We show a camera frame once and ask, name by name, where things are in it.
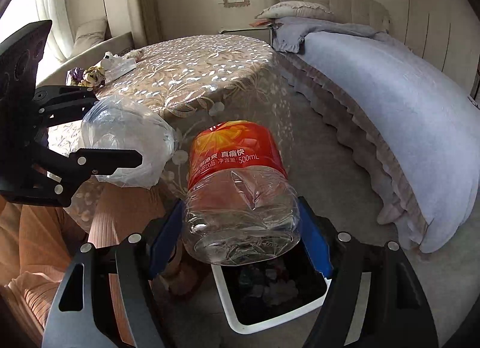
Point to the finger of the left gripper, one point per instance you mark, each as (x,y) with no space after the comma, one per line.
(57,105)
(58,176)

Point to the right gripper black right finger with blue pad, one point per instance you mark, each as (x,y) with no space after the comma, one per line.
(374,297)

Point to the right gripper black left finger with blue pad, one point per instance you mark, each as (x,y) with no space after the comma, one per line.
(82,313)

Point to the clear plastic bag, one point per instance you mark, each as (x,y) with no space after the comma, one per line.
(117,122)

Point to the orange label bottle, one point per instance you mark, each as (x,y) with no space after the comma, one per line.
(239,207)

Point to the red noodle snack bag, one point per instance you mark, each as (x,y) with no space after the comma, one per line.
(256,285)

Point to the white trash bin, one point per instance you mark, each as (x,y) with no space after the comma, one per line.
(299,290)

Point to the purple yellow candy wrapper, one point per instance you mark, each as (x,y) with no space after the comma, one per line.
(92,77)

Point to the person's orange trousers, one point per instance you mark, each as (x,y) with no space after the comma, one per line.
(38,243)

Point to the crumpled white tissue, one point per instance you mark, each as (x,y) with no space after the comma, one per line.
(115,66)

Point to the beige window seat cushion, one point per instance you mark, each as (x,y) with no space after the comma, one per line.
(88,35)

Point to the crumpled patterned paper ball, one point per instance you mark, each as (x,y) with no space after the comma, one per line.
(136,54)

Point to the round table floral tablecloth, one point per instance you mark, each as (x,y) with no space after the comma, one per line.
(196,82)

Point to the bed with lilac cover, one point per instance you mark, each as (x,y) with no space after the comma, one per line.
(420,129)

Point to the grey nightstand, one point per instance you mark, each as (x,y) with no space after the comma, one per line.
(263,33)

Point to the beige frilled pillow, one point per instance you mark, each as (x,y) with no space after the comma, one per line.
(299,9)

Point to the beige wardrobe doors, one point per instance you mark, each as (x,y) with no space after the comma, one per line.
(445,33)

